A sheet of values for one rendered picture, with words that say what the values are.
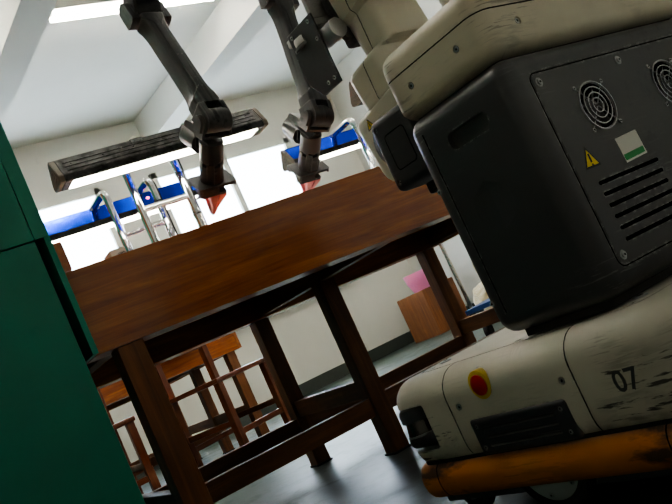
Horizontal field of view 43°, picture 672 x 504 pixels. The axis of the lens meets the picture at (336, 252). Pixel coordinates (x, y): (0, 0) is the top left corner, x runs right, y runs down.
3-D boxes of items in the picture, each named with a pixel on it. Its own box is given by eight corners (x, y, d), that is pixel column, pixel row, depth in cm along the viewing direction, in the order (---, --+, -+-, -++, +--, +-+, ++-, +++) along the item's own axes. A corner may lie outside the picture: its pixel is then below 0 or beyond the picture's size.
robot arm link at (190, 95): (121, -4, 205) (160, -5, 211) (116, 15, 209) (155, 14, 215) (203, 122, 189) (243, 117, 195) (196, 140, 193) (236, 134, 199)
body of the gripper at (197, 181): (186, 185, 204) (185, 158, 199) (223, 174, 209) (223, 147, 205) (200, 197, 200) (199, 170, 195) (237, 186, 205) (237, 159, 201)
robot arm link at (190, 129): (201, 118, 190) (233, 114, 195) (175, 99, 197) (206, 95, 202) (196, 166, 196) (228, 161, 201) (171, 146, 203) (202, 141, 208)
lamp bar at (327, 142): (419, 124, 341) (412, 108, 341) (292, 164, 308) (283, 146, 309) (409, 132, 347) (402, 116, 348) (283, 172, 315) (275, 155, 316)
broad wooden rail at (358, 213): (636, 139, 267) (610, 86, 269) (95, 356, 174) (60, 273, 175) (609, 153, 277) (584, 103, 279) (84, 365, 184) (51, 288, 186)
